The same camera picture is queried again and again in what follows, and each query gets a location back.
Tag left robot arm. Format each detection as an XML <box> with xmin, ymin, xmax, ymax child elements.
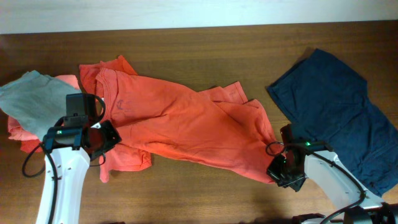
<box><xmin>36</xmin><ymin>121</ymin><xmax>121</xmax><ymax>224</ymax></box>

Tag navy blue garment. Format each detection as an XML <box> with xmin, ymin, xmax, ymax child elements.
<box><xmin>267</xmin><ymin>49</ymin><xmax>397</xmax><ymax>196</ymax></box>

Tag folded orange garment stack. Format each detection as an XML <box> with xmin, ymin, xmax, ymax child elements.
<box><xmin>7</xmin><ymin>75</ymin><xmax>80</xmax><ymax>152</ymax></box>

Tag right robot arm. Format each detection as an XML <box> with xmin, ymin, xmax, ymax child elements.
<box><xmin>265</xmin><ymin>124</ymin><xmax>397</xmax><ymax>224</ymax></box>

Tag folded grey garment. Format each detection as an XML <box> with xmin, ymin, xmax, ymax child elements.
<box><xmin>1</xmin><ymin>70</ymin><xmax>81</xmax><ymax>140</ymax></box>

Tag orange red t-shirt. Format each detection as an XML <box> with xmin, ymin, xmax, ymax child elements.
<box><xmin>79</xmin><ymin>57</ymin><xmax>275</xmax><ymax>184</ymax></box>

